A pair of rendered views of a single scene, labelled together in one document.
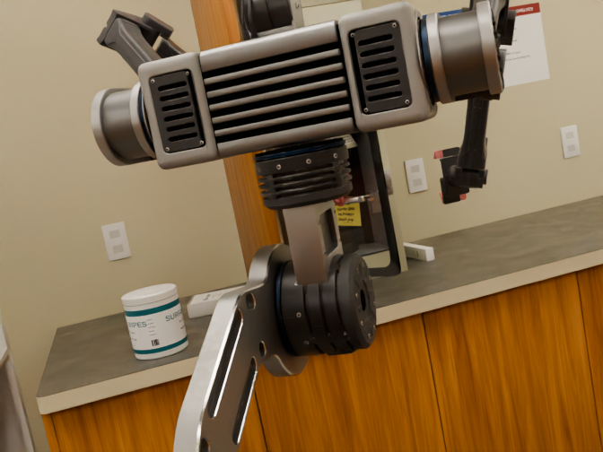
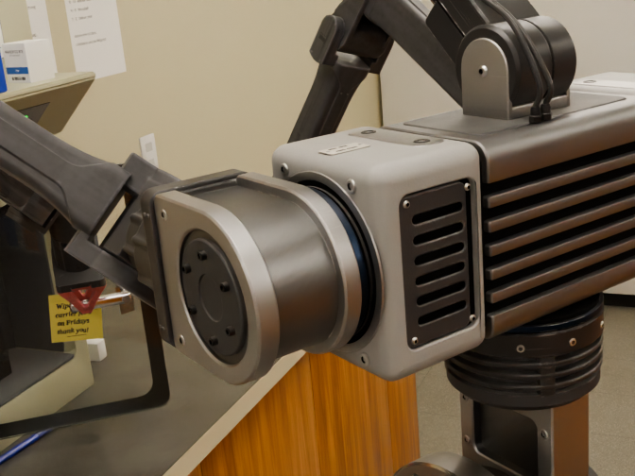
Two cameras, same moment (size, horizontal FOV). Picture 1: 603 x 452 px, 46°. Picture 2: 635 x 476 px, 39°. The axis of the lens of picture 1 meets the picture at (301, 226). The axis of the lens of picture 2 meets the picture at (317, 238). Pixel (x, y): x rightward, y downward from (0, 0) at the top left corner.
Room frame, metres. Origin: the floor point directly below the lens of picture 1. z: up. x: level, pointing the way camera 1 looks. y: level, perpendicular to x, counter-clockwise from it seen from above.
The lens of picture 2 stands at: (0.72, 0.65, 1.66)
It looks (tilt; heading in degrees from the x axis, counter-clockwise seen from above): 17 degrees down; 309
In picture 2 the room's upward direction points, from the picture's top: 5 degrees counter-clockwise
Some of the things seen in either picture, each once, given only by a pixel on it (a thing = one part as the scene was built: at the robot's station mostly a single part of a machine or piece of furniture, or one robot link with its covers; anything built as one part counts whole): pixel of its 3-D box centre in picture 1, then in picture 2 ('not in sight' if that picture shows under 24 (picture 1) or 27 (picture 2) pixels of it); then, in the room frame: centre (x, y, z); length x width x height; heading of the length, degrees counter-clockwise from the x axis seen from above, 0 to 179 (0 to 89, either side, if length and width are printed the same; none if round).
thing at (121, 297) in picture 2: (353, 199); (101, 297); (1.77, -0.14, 1.20); 0.10 x 0.05 x 0.03; 53
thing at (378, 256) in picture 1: (336, 203); (52, 305); (1.84, -0.10, 1.19); 0.30 x 0.01 x 0.40; 53
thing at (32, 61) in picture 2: not in sight; (28, 60); (1.94, -0.21, 1.54); 0.05 x 0.05 x 0.06; 7
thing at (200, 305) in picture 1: (218, 301); not in sight; (2.00, 0.27, 0.96); 0.16 x 0.12 x 0.04; 88
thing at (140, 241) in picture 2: not in sight; (187, 248); (1.22, 0.19, 1.45); 0.09 x 0.08 x 0.12; 72
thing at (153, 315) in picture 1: (155, 320); not in sight; (1.67, 0.38, 1.02); 0.13 x 0.13 x 0.15
